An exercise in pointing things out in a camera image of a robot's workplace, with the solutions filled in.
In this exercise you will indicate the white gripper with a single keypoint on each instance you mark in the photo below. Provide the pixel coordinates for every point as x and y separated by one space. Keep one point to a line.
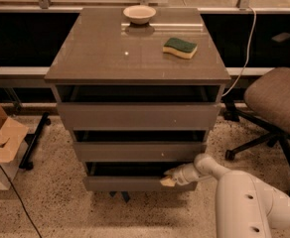
181 177

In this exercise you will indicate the grey bottom drawer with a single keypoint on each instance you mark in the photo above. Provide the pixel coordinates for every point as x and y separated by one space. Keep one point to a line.
130 176

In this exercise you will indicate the grey drawer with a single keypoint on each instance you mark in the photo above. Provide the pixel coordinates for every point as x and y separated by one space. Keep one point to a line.
130 176
138 117
138 152

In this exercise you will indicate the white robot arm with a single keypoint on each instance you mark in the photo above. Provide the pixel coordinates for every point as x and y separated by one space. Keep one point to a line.
246 206

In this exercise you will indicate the grey middle drawer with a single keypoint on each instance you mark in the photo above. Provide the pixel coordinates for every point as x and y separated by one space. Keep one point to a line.
138 152

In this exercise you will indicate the grey drawer cabinet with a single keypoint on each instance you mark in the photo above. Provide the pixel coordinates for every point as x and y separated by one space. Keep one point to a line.
107 59

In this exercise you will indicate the grey top drawer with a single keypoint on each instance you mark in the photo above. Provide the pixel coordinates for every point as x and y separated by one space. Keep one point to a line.
138 117

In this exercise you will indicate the green yellow sponge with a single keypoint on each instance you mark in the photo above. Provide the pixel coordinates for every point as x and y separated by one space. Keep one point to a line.
180 48

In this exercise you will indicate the brown office chair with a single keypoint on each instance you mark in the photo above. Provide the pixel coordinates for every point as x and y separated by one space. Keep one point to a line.
269 98

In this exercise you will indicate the black stand foot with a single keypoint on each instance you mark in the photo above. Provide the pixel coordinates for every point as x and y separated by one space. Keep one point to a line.
31 140

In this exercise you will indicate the white bowl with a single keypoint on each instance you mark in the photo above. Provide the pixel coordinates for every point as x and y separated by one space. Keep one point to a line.
139 14

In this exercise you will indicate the cardboard box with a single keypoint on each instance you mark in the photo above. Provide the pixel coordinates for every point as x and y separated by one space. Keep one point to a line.
12 147

